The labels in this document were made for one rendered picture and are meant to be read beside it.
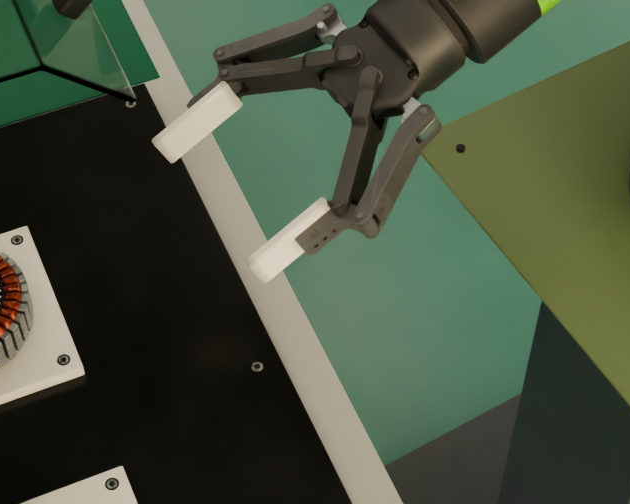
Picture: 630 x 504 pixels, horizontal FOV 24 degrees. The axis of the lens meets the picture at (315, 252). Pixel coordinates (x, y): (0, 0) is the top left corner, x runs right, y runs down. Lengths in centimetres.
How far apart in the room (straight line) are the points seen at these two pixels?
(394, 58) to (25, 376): 37
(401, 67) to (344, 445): 30
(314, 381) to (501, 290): 100
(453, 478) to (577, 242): 75
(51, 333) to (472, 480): 91
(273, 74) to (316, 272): 109
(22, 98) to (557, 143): 49
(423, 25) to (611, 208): 33
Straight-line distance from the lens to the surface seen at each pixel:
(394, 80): 103
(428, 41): 102
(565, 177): 129
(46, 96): 136
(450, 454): 196
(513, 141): 131
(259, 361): 114
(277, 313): 119
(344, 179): 100
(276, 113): 233
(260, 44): 109
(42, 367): 114
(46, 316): 117
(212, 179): 128
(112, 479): 108
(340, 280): 213
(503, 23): 103
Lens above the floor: 173
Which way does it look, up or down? 53 degrees down
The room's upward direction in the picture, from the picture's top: straight up
